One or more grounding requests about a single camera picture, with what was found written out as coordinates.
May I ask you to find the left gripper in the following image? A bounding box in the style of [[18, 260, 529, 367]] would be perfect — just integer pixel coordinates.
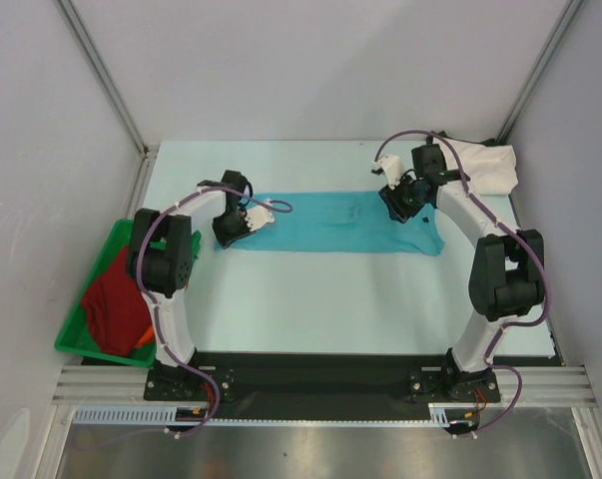
[[211, 209, 255, 249]]

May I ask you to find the light blue t-shirt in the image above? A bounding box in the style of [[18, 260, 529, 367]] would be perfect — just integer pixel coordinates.
[[232, 191, 444, 256]]

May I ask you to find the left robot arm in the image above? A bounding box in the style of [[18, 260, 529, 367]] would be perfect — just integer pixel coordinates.
[[126, 170, 253, 401]]

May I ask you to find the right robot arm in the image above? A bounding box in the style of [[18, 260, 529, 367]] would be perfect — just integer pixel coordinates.
[[372, 144, 546, 403]]

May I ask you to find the dark green folded t-shirt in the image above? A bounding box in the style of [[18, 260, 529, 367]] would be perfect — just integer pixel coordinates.
[[425, 130, 498, 148]]

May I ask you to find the white folded t-shirt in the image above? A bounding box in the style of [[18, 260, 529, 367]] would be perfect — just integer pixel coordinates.
[[448, 139, 518, 196]]

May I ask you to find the orange t-shirt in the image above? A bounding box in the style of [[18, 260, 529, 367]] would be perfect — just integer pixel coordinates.
[[134, 325, 155, 349]]

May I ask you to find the dark red t-shirt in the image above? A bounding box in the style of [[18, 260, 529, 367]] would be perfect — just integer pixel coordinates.
[[80, 246, 153, 357]]

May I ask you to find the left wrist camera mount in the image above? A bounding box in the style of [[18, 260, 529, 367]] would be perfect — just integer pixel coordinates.
[[245, 206, 275, 233]]

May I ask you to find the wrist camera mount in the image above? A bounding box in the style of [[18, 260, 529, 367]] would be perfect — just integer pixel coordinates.
[[371, 154, 406, 190], [245, 206, 275, 233]]

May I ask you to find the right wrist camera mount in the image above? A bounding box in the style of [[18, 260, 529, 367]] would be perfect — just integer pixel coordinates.
[[371, 154, 406, 190]]

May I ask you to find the right aluminium frame post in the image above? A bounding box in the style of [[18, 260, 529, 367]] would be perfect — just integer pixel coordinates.
[[495, 0, 587, 145]]

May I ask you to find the aluminium frame post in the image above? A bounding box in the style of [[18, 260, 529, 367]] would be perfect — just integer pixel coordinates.
[[53, 0, 148, 158], [495, 0, 587, 145]]

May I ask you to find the left aluminium frame post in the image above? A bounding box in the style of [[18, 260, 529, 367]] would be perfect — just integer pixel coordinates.
[[53, 0, 148, 158]]

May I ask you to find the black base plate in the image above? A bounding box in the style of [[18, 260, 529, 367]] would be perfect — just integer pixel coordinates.
[[144, 352, 501, 421]]

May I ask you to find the white cable duct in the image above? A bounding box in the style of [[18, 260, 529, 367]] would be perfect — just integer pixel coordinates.
[[73, 405, 476, 428]]

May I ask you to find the aluminium frame rail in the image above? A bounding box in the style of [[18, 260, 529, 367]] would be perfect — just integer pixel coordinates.
[[52, 365, 597, 408]]

